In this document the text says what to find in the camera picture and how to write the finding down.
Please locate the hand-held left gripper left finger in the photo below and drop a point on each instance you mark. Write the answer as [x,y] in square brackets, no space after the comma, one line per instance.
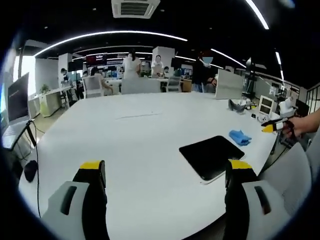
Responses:
[71,200]

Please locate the grey office chair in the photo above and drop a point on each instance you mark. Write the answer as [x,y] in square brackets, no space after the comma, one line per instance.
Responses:
[287,172]

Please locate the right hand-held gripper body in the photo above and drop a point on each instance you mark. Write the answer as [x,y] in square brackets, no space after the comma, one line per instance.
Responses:
[287,106]

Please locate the ceiling air conditioner vent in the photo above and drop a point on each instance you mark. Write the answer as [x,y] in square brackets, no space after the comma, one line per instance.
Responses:
[135,8]

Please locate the green potted plant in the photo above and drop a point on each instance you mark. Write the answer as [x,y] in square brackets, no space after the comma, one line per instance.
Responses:
[45,88]

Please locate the person's right hand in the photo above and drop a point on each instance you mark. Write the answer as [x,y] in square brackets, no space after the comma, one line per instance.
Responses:
[296,126]

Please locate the dark grey crumpled object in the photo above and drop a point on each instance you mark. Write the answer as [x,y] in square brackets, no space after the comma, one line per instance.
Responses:
[237,107]

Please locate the white mesh office chair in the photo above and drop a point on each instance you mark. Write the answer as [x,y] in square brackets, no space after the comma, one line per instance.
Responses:
[174,84]
[93,87]

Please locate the small white round device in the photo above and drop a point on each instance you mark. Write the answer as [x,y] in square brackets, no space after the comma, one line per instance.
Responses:
[262,118]

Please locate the grey desk divider panel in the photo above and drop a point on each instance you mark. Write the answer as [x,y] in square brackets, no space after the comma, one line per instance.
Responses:
[140,86]

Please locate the black tablet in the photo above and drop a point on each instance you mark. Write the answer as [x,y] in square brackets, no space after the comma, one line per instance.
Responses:
[212,156]

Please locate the blue cleaning cloth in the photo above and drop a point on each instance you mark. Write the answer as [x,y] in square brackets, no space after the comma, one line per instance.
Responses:
[239,137]

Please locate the open silver laptop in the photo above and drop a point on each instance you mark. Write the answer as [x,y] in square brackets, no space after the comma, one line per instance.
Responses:
[15,107]

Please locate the black computer mouse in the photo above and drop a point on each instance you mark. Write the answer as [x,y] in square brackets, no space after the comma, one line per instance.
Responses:
[30,171]

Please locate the black laptop stand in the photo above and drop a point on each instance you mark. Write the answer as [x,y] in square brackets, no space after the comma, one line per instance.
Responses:
[29,133]

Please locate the white desk divider panel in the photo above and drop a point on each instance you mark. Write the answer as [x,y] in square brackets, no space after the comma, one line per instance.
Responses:
[228,85]

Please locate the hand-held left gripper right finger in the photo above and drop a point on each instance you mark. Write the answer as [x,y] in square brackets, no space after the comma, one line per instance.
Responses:
[255,197]

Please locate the black desk lamp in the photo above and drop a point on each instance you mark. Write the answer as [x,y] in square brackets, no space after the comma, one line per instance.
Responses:
[250,75]

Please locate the white display device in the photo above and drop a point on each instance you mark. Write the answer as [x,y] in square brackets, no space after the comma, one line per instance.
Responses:
[265,105]

